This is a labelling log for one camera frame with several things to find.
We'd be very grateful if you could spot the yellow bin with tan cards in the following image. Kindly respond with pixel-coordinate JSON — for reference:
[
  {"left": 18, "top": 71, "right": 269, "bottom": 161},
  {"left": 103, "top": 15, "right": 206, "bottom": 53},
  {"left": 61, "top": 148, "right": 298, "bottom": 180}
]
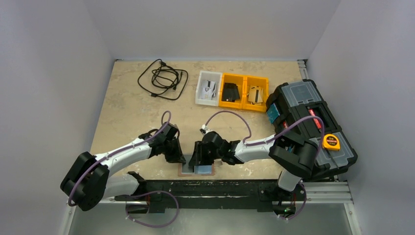
[{"left": 242, "top": 76, "right": 269, "bottom": 113}]

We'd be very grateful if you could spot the purple cable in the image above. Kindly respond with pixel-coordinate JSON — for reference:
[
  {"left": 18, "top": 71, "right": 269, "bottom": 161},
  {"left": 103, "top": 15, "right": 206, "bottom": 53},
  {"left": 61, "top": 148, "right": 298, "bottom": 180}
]
[
  {"left": 201, "top": 110, "right": 325, "bottom": 158},
  {"left": 67, "top": 111, "right": 172, "bottom": 207}
]

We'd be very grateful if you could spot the pink leather card holder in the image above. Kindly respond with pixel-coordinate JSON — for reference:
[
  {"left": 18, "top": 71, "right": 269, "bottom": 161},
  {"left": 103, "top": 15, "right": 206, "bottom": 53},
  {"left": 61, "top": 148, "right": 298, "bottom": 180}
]
[{"left": 178, "top": 154, "right": 215, "bottom": 177}]

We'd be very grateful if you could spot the white cards stack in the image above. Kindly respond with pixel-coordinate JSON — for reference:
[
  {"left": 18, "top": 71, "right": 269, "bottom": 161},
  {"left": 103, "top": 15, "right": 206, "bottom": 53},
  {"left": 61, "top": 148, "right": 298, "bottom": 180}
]
[{"left": 199, "top": 80, "right": 217, "bottom": 100}]

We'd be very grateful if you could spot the white plastic bin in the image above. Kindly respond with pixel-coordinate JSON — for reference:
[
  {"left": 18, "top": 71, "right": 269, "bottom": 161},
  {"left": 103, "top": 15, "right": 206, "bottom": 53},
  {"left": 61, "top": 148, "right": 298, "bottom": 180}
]
[{"left": 195, "top": 70, "right": 223, "bottom": 107}]

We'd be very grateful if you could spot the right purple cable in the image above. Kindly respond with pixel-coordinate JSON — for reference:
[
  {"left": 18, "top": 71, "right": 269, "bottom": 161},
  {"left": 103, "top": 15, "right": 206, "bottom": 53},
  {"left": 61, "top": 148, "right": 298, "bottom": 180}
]
[{"left": 201, "top": 110, "right": 325, "bottom": 158}]

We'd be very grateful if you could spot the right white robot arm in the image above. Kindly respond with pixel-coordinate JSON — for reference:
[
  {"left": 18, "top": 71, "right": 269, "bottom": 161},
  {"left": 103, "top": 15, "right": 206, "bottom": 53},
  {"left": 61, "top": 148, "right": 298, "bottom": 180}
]
[{"left": 188, "top": 131, "right": 319, "bottom": 199}]

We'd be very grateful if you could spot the black coiled cable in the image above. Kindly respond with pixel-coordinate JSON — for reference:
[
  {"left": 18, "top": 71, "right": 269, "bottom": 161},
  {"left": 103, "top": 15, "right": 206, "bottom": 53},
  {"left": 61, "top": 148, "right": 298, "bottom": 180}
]
[{"left": 137, "top": 59, "right": 189, "bottom": 101}]

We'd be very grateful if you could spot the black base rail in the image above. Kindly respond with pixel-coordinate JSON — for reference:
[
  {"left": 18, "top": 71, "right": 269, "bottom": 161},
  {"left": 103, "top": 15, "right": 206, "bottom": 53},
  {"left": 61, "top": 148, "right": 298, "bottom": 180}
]
[{"left": 115, "top": 179, "right": 306, "bottom": 214}]

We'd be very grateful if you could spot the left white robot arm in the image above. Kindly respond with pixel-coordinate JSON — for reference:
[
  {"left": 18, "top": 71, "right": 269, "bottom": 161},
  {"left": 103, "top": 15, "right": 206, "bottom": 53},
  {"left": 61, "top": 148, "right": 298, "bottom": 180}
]
[{"left": 60, "top": 122, "right": 185, "bottom": 211}]

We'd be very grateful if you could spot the black plastic toolbox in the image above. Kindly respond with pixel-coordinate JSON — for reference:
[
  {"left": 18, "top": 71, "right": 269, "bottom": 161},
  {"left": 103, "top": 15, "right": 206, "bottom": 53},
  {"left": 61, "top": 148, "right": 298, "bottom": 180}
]
[{"left": 266, "top": 79, "right": 358, "bottom": 182}]

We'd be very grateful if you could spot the tan cards stack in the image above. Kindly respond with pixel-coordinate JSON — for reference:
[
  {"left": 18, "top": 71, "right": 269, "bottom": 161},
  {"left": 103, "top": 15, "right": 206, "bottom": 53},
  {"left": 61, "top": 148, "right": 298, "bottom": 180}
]
[{"left": 247, "top": 86, "right": 263, "bottom": 105}]

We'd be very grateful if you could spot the blue packet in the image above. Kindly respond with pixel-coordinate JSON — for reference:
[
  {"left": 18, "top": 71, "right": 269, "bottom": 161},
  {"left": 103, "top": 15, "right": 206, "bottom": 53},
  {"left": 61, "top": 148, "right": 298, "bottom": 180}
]
[{"left": 266, "top": 103, "right": 280, "bottom": 124}]

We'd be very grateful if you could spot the yellow tape measure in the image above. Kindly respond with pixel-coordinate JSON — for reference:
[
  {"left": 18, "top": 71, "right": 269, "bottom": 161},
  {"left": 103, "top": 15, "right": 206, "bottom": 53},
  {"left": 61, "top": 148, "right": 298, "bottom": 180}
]
[{"left": 323, "top": 134, "right": 341, "bottom": 151}]

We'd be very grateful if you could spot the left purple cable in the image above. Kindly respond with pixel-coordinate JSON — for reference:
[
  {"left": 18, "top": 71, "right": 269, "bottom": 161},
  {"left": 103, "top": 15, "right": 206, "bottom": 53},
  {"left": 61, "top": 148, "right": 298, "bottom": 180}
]
[{"left": 67, "top": 111, "right": 172, "bottom": 207}]

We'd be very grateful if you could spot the yellow bin with black cards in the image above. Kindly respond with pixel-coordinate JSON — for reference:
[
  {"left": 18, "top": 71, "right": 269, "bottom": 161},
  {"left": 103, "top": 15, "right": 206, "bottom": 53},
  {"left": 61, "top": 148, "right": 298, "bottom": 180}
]
[{"left": 218, "top": 73, "right": 247, "bottom": 110}]

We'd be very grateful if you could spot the black cards stack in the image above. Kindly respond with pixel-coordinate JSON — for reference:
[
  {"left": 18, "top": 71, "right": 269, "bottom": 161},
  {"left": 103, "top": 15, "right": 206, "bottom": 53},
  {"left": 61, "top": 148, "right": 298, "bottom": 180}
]
[{"left": 221, "top": 83, "right": 240, "bottom": 102}]

